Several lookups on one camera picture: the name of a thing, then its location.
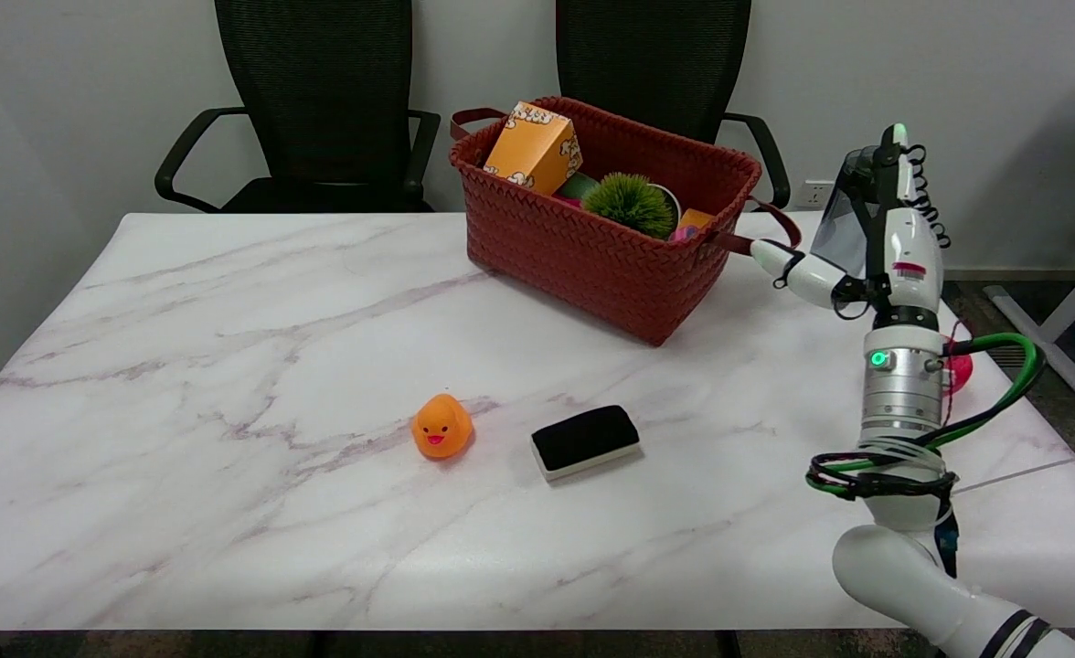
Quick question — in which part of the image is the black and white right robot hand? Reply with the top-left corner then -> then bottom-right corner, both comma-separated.
750,123 -> 952,323

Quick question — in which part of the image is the black translucent water bottle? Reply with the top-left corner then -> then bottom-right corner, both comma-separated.
809,146 -> 878,280

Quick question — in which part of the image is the red persimmon toy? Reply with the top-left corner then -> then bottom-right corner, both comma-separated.
942,336 -> 975,396

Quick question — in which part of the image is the white desk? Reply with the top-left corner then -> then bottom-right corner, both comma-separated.
984,89 -> 1075,409

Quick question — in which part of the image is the white zip tie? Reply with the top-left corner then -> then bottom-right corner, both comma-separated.
949,445 -> 1075,494

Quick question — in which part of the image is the green fuzzy ball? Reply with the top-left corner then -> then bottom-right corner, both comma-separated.
581,173 -> 677,240

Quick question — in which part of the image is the black mesh office chair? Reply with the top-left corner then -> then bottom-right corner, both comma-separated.
554,0 -> 792,211
154,0 -> 442,215

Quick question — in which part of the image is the red woven basket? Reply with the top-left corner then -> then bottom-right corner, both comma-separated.
449,96 -> 803,347

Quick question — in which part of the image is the black whiteboard eraser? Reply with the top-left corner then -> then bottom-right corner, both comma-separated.
530,405 -> 642,483

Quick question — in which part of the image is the orange popcorn box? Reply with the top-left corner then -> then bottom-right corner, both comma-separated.
483,101 -> 584,196

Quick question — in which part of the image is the orange rubber duck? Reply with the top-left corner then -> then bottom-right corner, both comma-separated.
410,393 -> 475,461

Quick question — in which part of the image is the green cable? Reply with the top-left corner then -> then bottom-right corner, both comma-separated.
809,334 -> 1041,494

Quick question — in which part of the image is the thin black cable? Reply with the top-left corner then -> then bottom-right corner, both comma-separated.
807,332 -> 1048,502

